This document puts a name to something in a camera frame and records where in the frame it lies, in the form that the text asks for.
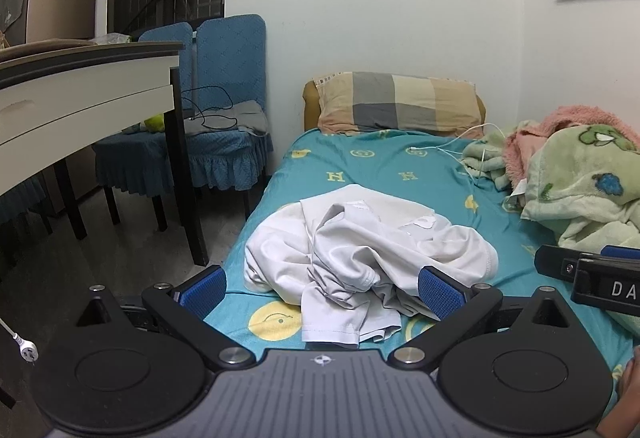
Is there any plaid pillow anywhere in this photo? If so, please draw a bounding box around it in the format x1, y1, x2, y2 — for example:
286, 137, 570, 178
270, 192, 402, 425
312, 71, 478, 136

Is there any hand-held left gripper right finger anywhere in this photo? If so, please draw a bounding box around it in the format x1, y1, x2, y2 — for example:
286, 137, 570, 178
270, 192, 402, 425
387, 267, 573, 371

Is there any teal patterned bed sheet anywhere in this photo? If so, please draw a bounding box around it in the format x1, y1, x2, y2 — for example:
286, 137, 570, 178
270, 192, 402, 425
192, 125, 640, 369

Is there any brown cushion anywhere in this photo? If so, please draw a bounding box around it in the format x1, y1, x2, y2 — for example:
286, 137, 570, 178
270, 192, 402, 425
302, 81, 488, 134

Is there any white charging cable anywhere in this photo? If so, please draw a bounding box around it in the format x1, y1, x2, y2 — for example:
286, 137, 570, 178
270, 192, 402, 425
407, 122, 501, 181

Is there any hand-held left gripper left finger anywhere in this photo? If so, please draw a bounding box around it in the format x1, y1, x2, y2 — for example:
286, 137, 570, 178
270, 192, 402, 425
75, 265, 256, 371

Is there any black cable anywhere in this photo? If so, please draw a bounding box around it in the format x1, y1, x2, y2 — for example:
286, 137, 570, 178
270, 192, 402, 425
180, 86, 241, 131

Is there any blue covered chair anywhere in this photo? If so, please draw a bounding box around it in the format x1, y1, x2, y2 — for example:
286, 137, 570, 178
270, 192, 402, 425
95, 22, 196, 231
182, 13, 275, 221

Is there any person's right hand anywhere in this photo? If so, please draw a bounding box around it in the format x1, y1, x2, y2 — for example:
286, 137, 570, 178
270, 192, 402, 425
597, 345, 640, 438

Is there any pink plush blanket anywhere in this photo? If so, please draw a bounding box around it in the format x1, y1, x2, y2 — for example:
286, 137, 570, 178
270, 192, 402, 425
502, 104, 640, 199

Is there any white table with black legs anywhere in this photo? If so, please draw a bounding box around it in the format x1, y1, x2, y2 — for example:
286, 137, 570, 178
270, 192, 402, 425
0, 41, 208, 269

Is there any green plush blanket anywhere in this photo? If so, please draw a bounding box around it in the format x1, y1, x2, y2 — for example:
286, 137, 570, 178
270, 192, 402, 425
460, 121, 640, 334

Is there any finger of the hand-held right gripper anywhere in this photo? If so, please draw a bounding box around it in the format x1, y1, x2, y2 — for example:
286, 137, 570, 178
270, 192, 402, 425
534, 245, 581, 277
600, 245, 640, 262

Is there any white shirt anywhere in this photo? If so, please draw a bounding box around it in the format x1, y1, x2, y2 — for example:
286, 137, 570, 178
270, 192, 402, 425
243, 183, 501, 351

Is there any grey cloth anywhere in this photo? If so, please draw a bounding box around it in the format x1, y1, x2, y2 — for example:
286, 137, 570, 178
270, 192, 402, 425
185, 99, 268, 136

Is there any white power plug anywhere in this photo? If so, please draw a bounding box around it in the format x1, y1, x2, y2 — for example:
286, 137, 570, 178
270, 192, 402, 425
0, 318, 38, 364

